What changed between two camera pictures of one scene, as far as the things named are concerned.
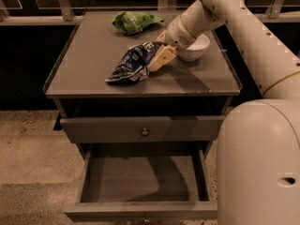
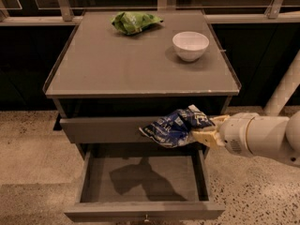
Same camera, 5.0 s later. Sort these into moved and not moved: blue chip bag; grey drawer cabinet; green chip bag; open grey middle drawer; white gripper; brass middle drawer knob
Moved: white gripper; blue chip bag
Not moved: green chip bag; open grey middle drawer; brass middle drawer knob; grey drawer cabinet
